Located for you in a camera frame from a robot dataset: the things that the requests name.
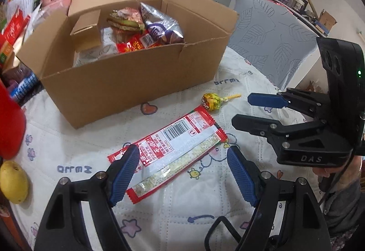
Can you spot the red plastic canister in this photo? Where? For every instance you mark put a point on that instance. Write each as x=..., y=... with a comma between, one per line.
x=10, y=125

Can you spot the yellow lemon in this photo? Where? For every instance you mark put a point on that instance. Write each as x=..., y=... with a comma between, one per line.
x=14, y=182

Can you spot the purple clear plastic bag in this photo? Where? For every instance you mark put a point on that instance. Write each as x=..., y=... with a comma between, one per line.
x=17, y=74

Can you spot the brown cardboard box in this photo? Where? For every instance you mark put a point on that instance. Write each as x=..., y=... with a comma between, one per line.
x=114, y=88

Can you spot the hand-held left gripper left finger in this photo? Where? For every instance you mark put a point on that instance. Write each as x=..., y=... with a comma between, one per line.
x=125, y=174

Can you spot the green cereal packet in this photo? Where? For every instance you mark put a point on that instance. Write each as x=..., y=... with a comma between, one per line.
x=125, y=21

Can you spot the red packet with white print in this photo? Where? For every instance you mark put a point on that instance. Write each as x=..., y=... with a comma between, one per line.
x=14, y=27

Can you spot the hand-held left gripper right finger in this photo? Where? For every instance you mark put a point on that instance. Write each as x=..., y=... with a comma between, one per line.
x=242, y=176

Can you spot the large grey covered chair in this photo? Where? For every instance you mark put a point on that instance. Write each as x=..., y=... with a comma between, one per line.
x=271, y=34

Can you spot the silver purple snack packet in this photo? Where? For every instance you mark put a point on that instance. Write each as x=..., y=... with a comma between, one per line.
x=162, y=28

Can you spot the long red snack packet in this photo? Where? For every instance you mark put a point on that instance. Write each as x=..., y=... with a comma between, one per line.
x=176, y=137

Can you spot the yellow green lollipop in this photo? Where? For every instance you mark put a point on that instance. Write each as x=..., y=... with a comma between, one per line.
x=211, y=101

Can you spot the person's right hand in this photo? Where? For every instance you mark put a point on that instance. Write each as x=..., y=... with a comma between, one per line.
x=328, y=172

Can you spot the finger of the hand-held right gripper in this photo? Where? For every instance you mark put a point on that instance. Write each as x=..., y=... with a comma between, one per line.
x=256, y=125
x=265, y=99

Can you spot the small red snack packet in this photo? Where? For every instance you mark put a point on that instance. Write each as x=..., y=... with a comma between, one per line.
x=131, y=45

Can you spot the small green orange box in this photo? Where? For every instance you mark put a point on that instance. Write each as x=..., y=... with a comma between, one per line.
x=5, y=54

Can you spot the blue and white tube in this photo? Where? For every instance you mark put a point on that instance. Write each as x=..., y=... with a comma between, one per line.
x=24, y=87

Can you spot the white printed quilted tablecloth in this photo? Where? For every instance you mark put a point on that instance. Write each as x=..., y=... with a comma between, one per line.
x=171, y=225

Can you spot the small open cardboard box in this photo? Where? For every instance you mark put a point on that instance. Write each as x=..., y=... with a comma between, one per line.
x=328, y=21

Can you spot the white patterned snack packet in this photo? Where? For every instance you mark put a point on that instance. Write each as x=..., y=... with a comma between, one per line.
x=109, y=40

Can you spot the white printed paper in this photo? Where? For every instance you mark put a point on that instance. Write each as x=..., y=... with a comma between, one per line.
x=22, y=2

